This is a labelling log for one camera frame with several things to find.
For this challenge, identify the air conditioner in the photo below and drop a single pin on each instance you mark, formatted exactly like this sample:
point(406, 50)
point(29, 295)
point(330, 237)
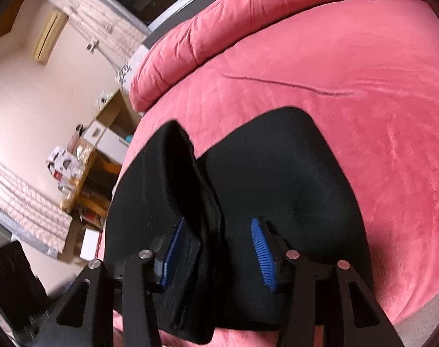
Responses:
point(49, 35)

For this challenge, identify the white cabinet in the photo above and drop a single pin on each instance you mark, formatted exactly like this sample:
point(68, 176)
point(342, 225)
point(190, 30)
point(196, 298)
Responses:
point(106, 141)

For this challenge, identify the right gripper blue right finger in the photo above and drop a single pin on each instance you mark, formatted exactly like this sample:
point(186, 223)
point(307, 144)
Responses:
point(270, 249)

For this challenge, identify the red box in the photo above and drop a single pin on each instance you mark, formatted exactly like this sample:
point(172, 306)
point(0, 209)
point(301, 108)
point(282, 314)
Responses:
point(100, 249)

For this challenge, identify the wooden desk shelf unit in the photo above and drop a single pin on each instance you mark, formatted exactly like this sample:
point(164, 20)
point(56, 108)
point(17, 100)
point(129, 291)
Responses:
point(93, 190)

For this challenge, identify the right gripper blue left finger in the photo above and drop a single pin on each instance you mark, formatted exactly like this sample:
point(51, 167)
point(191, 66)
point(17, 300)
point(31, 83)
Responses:
point(175, 257)

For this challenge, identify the patterned curtain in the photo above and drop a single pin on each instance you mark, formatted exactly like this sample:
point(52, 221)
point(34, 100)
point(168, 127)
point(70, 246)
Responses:
point(35, 214)

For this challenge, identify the black pants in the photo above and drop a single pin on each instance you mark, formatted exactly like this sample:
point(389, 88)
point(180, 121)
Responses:
point(278, 168)

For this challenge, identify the pink folded duvet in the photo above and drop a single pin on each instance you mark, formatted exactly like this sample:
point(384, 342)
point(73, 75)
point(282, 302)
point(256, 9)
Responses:
point(191, 43)

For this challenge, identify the pink bed cover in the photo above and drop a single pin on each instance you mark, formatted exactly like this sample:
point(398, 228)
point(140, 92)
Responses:
point(367, 72)

